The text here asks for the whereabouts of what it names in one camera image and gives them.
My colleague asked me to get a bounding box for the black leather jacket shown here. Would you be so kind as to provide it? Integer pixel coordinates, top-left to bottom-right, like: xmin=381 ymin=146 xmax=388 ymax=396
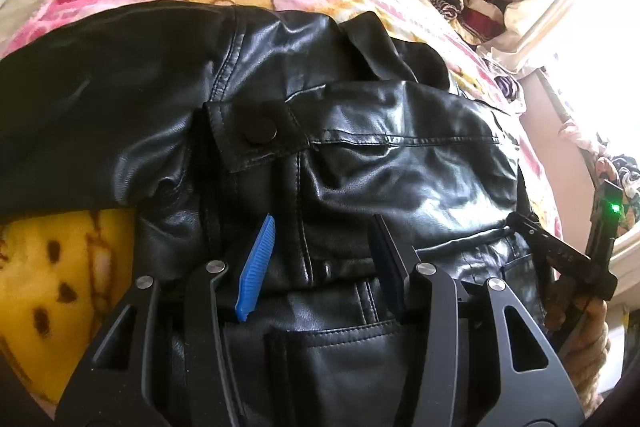
xmin=0 ymin=0 xmax=557 ymax=427

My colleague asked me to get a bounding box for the person's right hand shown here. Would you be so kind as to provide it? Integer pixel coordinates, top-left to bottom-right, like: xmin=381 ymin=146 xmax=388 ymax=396
xmin=545 ymin=289 xmax=610 ymax=353

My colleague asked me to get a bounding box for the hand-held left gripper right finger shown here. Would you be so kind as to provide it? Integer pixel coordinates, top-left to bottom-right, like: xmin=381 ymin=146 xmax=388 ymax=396
xmin=369 ymin=213 xmax=587 ymax=427

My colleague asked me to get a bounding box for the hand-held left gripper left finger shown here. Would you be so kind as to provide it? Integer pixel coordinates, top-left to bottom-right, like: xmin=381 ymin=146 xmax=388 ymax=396
xmin=55 ymin=214 xmax=277 ymax=427

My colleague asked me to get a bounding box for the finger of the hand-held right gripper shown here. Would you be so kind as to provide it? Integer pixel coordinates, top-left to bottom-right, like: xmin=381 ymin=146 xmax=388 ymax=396
xmin=504 ymin=212 xmax=596 ymax=280

